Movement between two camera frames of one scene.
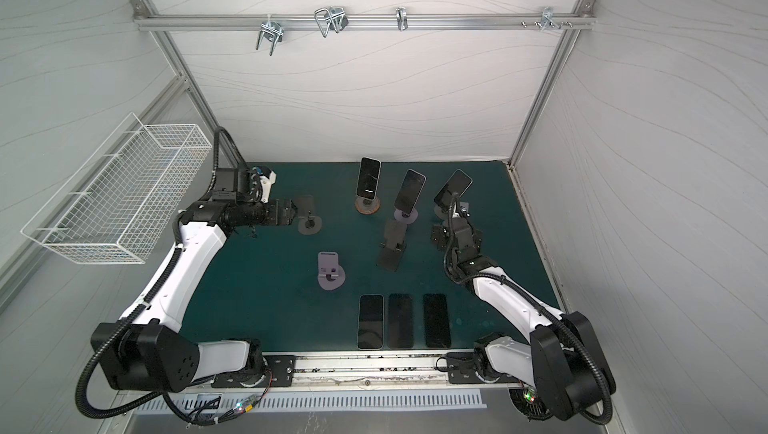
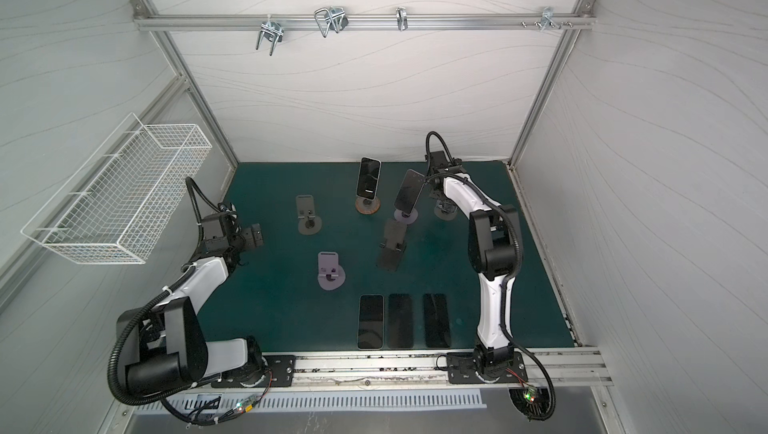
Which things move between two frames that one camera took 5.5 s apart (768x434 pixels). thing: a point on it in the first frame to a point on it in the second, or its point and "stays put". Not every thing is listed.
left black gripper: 286,217 to 248,242
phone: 368,178 stays put
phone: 410,191 stays put
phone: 371,322 stays put
